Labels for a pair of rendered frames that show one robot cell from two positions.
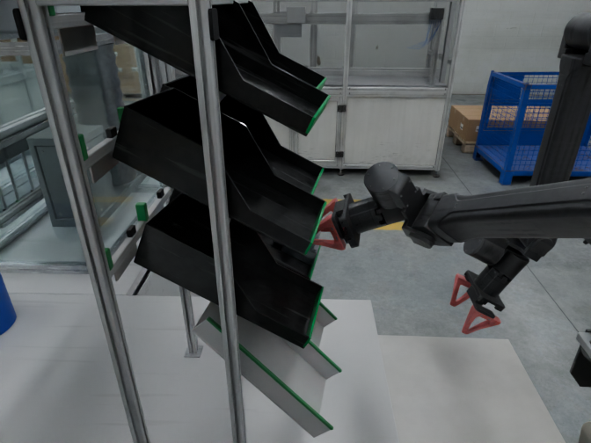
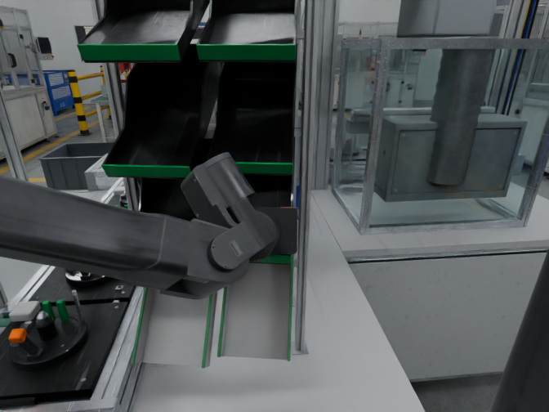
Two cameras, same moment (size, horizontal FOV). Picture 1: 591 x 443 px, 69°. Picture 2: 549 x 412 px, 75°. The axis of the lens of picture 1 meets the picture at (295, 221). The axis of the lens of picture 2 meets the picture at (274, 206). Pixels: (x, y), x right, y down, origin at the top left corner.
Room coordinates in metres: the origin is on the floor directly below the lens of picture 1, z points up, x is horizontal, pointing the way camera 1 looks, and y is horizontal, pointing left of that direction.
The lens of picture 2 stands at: (0.66, -0.55, 1.53)
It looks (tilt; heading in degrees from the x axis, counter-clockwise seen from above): 24 degrees down; 82
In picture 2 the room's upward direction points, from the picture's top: straight up
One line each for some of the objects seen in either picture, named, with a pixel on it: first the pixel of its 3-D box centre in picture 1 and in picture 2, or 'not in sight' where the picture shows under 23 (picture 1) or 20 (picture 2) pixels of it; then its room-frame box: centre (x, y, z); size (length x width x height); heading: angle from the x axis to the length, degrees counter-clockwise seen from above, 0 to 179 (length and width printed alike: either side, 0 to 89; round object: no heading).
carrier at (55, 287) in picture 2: not in sight; (91, 258); (0.29, 0.32, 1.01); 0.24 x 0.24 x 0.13; 88
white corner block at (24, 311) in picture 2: not in sight; (26, 314); (0.19, 0.16, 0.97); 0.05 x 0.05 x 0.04; 88
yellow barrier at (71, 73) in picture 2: not in sight; (108, 92); (-1.95, 8.25, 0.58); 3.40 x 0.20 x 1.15; 87
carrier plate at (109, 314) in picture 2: not in sight; (52, 346); (0.28, 0.06, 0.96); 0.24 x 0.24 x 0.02; 88
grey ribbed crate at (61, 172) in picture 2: not in sight; (100, 164); (-0.28, 2.13, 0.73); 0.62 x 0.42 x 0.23; 178
